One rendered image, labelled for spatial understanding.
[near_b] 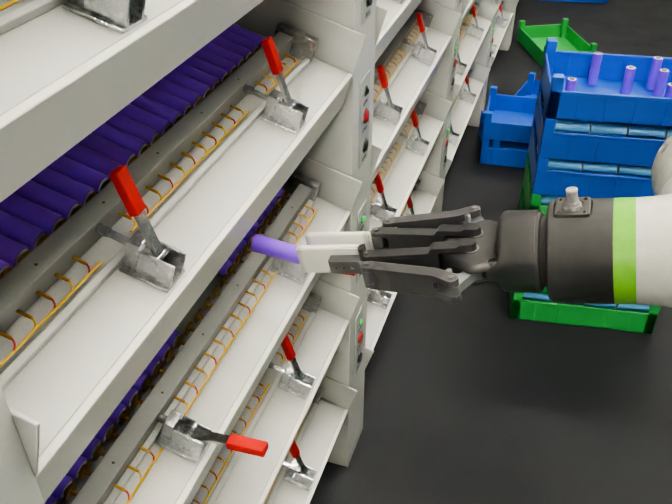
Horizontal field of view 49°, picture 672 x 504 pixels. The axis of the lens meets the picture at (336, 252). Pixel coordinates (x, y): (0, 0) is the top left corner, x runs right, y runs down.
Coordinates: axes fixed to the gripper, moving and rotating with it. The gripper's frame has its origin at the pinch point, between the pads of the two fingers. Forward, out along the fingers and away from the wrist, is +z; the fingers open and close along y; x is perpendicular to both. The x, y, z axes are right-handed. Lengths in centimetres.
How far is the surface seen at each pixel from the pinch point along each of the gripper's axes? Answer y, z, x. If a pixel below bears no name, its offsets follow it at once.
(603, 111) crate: -74, -22, 20
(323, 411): -20, 19, 45
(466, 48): -136, 15, 27
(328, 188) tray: -22.9, 10.0, 5.3
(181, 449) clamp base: 20.4, 9.7, 7.3
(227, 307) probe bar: 4.5, 11.6, 3.9
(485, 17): -163, 14, 27
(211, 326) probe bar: 7.8, 11.8, 3.7
